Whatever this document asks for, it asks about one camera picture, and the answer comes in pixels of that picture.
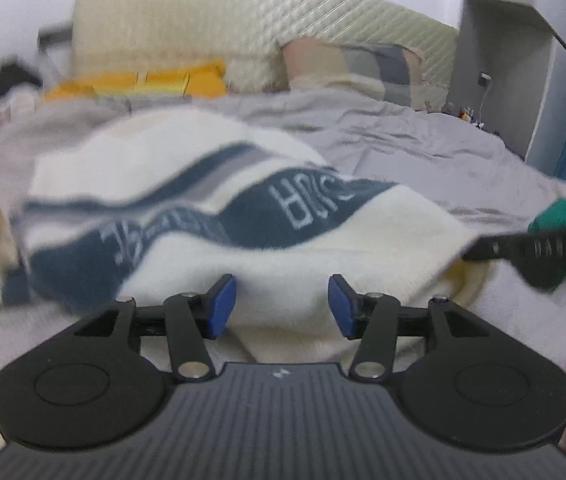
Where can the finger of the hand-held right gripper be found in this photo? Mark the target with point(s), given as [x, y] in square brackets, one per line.
[493, 248]

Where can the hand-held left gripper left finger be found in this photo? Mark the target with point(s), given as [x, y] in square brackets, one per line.
[223, 305]

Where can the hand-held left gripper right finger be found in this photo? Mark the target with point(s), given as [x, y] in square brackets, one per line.
[341, 305]

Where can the green shirt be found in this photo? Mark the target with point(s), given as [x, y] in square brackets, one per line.
[563, 215]

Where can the white and navy towel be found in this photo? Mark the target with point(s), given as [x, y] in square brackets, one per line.
[163, 160]

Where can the dark clothes pile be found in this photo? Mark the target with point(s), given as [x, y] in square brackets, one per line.
[3, 72]

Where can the grey bed cover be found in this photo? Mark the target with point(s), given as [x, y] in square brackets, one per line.
[413, 145]

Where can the small bottles on nightstand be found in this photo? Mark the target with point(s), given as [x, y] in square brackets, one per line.
[463, 112]

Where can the grey wardrobe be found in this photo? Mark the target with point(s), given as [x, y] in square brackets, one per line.
[498, 60]

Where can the plaid pillow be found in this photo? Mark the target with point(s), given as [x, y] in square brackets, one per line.
[353, 67]

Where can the yellow pillow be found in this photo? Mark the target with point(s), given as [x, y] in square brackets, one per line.
[153, 80]

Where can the cream quilted headboard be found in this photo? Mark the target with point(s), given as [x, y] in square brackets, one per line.
[213, 10]

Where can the black wall panel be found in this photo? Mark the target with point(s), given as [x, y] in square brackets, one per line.
[53, 37]

